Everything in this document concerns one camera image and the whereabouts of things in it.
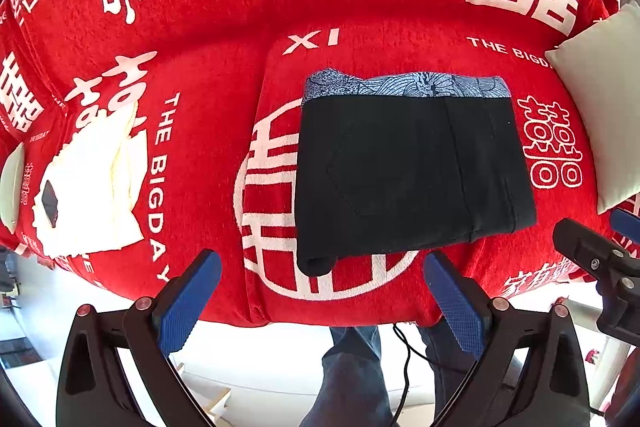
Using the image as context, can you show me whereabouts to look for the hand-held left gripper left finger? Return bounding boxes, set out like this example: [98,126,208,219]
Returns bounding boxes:
[56,250,222,427]

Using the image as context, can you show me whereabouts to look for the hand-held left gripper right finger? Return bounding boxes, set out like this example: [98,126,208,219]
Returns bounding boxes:
[424,251,593,427]

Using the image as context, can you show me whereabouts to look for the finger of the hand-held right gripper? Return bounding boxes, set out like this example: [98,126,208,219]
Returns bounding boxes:
[609,207,640,234]
[552,217,632,280]

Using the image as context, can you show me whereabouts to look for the black pants with patterned waistband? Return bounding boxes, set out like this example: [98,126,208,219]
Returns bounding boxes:
[295,68,539,278]

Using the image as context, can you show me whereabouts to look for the person's right leg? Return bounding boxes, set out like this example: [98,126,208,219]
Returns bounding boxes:
[417,322,482,427]

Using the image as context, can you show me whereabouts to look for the person's leg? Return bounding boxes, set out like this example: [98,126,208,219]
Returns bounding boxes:
[417,322,482,427]
[299,325,397,427]

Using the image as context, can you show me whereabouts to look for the cream pillow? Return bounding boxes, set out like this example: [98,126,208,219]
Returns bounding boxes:
[544,0,640,216]
[0,142,27,229]

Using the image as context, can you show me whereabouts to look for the person's left leg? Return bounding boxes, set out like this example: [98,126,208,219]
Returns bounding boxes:
[299,325,397,427]

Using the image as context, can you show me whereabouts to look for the white folded cloth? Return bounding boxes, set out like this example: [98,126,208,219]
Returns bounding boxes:
[31,106,150,259]

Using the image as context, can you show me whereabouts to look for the red printed blanket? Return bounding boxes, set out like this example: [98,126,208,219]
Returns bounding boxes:
[0,0,640,329]

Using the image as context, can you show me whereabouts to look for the black cable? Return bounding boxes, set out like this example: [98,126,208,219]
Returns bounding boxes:
[391,323,417,427]

